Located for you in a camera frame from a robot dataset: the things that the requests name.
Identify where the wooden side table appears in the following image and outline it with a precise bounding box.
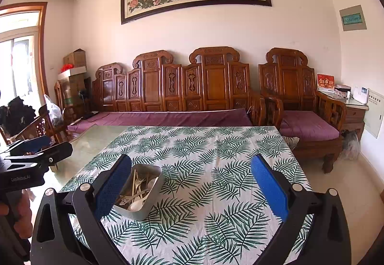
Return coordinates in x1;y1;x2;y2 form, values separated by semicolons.
317;89;369;145

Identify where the white flat box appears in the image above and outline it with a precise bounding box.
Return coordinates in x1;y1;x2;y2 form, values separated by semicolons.
58;68;87;81

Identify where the grey metal rectangular tray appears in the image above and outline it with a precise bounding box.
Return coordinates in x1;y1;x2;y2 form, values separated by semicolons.
112;163;165;221

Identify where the purple armchair cushion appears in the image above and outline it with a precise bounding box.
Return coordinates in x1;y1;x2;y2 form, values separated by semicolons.
279;110;340;141

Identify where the grey wall electrical box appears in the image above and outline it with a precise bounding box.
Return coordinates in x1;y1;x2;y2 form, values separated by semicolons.
339;5;367;32

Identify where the purple sofa cushion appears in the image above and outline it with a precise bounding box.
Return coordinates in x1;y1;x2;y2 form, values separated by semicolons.
68;108;254;133

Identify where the carved wooden armchair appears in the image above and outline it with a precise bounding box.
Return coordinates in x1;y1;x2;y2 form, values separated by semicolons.
258;47;347;174

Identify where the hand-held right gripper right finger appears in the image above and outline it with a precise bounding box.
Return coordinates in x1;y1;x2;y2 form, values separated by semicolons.
250;154;352;265

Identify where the clear plastic bag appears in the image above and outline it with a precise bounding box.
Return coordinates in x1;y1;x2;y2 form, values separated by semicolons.
44;95;64;127

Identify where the person's left hand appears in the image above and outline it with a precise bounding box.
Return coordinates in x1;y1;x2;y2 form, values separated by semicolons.
0;189;33;241

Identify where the wooden door frame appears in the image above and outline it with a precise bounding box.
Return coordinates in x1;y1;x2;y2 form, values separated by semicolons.
0;2;48;97

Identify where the carved wooden sofa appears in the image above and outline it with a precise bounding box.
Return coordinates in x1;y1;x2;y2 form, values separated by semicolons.
67;47;267;133

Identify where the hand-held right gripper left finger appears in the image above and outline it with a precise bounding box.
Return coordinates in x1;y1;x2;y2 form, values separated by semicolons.
30;154;132;265

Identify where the tissue box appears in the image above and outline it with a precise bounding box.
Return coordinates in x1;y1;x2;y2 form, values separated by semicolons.
334;84;351;99

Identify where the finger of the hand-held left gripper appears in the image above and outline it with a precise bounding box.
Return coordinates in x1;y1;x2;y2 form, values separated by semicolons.
8;135;52;155
4;141;74;169

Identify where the white wall panel cover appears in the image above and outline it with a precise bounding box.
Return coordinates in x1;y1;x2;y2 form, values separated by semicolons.
364;88;384;139

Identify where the leaf print tablecloth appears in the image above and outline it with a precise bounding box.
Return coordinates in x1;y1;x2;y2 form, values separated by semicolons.
58;125;314;265

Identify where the pile of black clothes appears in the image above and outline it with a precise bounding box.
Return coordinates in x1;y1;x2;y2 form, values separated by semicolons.
0;96;36;133

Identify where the wooden chair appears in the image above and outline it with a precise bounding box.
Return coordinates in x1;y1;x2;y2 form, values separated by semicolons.
0;104;69;145

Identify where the brown cardboard box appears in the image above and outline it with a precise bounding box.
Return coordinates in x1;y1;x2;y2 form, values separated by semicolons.
63;48;87;69

